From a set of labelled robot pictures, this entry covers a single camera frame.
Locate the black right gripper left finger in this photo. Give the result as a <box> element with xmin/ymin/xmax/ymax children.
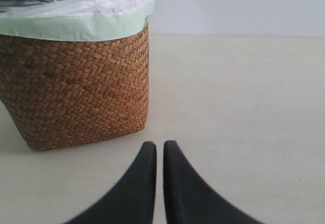
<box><xmin>67</xmin><ymin>142</ymin><xmax>157</xmax><ymax>224</ymax></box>

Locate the woven brown wicker basket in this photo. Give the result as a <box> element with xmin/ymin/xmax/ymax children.
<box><xmin>1</xmin><ymin>26</ymin><xmax>149</xmax><ymax>151</ymax></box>

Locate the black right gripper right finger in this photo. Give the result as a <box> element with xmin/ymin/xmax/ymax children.
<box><xmin>163</xmin><ymin>140</ymin><xmax>260</xmax><ymax>223</ymax></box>

